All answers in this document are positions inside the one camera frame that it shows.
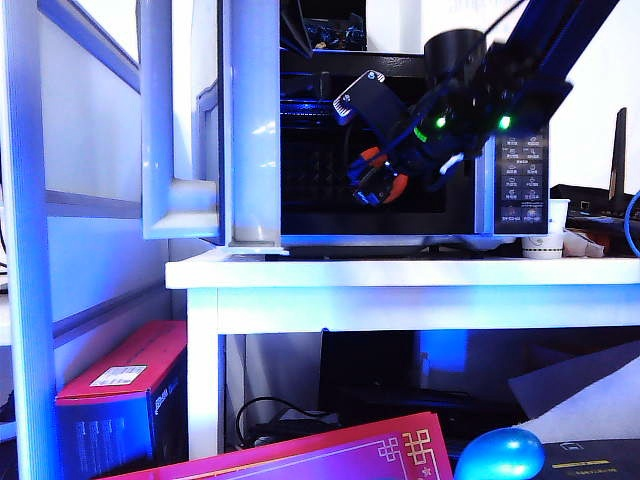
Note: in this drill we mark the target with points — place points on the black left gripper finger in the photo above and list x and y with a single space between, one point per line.
292 25

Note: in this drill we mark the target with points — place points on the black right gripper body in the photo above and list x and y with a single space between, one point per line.
445 140

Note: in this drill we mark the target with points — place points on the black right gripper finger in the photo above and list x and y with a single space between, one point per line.
370 165
375 190

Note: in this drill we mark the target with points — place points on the orange fruit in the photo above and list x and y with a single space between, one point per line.
399 187

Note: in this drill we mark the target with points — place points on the black glass microwave door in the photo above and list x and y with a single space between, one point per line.
250 150

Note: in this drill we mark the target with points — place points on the black Midea microwave oven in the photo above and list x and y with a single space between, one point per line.
520 200

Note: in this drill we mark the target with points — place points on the white side table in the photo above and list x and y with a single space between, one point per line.
400 275

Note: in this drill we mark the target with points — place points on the black router with antennas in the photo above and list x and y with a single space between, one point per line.
575 192

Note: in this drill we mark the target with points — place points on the white paper cup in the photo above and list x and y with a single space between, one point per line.
555 245

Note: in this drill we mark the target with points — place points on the white orange small packet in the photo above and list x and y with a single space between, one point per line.
582 245

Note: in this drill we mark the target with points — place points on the grey framed office partition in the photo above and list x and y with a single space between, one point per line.
100 150

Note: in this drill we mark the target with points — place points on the red gift box gold pattern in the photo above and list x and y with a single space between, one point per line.
325 455

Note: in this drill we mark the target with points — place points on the grey foam sheet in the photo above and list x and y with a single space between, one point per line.
590 390

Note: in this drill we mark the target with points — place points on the glossy egg-shaped object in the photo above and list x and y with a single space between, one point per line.
500 455

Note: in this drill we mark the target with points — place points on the red and blue carton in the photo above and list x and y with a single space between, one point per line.
125 360

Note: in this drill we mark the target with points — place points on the black box with gold print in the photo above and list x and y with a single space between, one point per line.
590 460

